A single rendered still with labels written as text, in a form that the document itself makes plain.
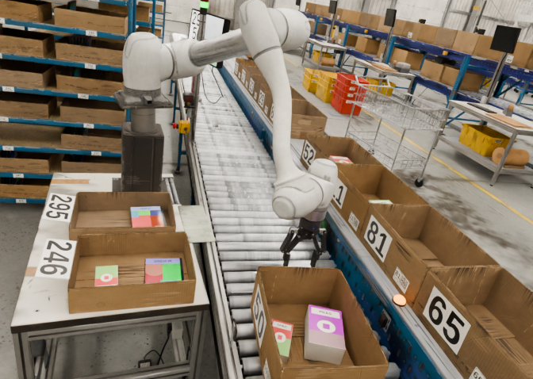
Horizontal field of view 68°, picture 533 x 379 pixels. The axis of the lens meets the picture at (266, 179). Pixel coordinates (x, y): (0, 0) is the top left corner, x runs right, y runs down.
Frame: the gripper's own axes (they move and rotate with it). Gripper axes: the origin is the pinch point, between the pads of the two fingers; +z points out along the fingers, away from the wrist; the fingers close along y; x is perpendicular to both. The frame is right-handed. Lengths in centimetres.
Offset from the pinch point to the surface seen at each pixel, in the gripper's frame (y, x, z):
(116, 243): 65, -18, 5
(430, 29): -481, -643, -79
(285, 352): 14.3, 33.5, 6.1
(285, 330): 11.9, 25.4, 6.1
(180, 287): 43.6, 8.1, 2.9
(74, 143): 106, -168, 28
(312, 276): -0.1, 11.2, -3.1
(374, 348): -7.1, 43.0, -4.4
